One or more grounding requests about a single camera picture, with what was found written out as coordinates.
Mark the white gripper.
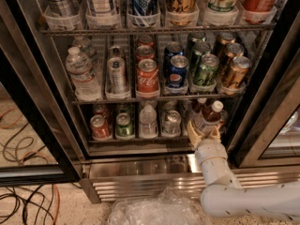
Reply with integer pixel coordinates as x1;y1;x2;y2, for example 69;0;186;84
187;121;228;165

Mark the plastic bottle with white cap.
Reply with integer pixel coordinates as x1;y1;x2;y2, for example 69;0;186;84
192;100;223;135

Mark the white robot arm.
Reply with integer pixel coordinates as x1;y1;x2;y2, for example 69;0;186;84
187;120;300;222

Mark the gold can bottom shelf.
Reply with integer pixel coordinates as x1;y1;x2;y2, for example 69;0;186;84
218;110;229;133

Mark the gold can shelf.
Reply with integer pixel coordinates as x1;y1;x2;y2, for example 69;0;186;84
221;56;251;89
218;110;229;133

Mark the silver can bottom shelf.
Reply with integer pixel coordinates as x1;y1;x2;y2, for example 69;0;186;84
162;110;181;135

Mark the green can front middle shelf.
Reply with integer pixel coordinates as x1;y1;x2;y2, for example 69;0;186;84
193;53;219;86

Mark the green can shelf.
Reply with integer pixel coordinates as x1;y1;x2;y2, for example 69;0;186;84
116;112;133;139
193;53;219;86

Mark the glass fridge door right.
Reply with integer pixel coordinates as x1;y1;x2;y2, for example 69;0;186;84
235;56;300;168

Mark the glass fridge door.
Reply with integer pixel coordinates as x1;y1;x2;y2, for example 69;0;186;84
0;0;84;186
235;56;300;168

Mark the clear water bottle bottom shelf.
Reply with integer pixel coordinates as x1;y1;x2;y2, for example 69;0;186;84
139;104;157;139

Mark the gold can front middle shelf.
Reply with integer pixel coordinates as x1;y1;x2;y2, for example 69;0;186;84
221;56;251;89

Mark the green can bottom shelf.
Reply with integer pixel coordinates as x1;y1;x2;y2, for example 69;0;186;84
116;112;133;139

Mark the red can bottom shelf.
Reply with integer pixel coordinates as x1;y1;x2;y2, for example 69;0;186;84
90;114;111;140

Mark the red can shelf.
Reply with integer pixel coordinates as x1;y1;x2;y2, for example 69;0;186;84
239;0;277;24
90;114;111;140

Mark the silver can front middle shelf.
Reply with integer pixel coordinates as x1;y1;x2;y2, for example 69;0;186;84
107;57;128;94

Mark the stainless steel fridge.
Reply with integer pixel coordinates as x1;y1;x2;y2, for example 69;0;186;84
0;0;300;204

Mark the silver can rear middle shelf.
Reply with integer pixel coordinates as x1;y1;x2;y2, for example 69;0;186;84
108;45;126;58

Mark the clear water bottle front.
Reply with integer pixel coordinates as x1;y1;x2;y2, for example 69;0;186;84
66;47;101;101

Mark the blue white can top shelf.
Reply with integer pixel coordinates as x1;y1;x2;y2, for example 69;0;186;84
130;0;158;27

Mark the red can top shelf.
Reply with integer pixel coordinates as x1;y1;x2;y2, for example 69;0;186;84
239;0;277;24

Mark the clear water bottle rear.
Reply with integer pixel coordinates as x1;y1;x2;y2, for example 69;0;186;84
72;36;98;67

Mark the glass fridge door left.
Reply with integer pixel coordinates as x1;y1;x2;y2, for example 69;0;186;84
0;0;84;186

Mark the blue Pepsi can front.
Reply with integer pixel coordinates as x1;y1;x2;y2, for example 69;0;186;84
167;55;188;88

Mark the blue pepsi can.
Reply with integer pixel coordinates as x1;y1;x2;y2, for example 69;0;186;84
167;55;188;88
163;41;184;77

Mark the clear plastic bag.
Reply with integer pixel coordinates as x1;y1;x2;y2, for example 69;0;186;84
107;188;212;225

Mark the red Coca-Cola can front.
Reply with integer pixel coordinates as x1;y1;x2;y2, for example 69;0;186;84
137;59;158;93

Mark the red coca-cola can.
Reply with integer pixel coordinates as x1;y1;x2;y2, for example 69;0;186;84
137;59;158;93
137;35;155;48
135;45;155;63

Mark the green can middle row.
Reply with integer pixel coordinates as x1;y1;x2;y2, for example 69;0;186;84
189;41;211;73

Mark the gold can middle row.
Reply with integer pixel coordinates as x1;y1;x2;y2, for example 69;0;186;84
218;42;246;75

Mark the blue Pepsi can rear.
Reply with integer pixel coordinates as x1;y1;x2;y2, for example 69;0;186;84
163;41;184;77

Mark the gold can rear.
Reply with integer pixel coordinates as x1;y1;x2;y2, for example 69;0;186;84
213;32;235;56

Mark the green can rear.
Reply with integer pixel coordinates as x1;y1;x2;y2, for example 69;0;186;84
187;32;206;53

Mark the red Coca-Cola can middle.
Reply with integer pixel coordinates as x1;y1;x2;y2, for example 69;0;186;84
135;45;155;63

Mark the red Coca-Cola can rear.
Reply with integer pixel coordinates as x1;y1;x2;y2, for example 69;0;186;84
137;35;155;48

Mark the gold La Croix can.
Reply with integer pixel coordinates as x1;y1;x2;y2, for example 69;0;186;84
165;0;196;26

